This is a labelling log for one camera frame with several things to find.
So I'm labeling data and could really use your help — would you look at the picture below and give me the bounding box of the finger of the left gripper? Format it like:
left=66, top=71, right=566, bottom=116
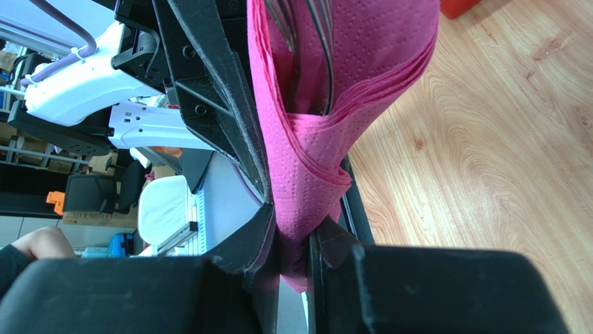
left=153, top=1, right=271, bottom=202

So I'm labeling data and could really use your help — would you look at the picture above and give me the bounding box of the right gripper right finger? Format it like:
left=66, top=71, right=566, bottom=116
left=306, top=217, right=366, bottom=333

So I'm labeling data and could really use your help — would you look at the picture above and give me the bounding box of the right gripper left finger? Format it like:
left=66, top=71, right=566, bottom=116
left=205, top=203, right=280, bottom=333

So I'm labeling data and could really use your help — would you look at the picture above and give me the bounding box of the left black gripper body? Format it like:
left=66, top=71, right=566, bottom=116
left=94, top=0, right=171, bottom=93

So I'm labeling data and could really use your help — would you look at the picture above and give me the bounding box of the magenta paper napkin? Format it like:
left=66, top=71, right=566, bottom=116
left=247, top=1, right=440, bottom=293

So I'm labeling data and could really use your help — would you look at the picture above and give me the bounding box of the silver spoon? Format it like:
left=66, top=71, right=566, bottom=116
left=306, top=0, right=335, bottom=116

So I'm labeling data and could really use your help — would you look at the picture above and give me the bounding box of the silver fork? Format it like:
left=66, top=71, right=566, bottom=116
left=264, top=0, right=297, bottom=54

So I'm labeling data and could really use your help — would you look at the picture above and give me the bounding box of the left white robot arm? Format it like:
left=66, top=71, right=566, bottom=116
left=8, top=1, right=271, bottom=202

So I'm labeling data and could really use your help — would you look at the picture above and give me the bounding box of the red plastic bin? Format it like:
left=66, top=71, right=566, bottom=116
left=440, top=0, right=482, bottom=20

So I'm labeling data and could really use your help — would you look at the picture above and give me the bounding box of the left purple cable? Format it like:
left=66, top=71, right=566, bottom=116
left=18, top=0, right=99, bottom=88

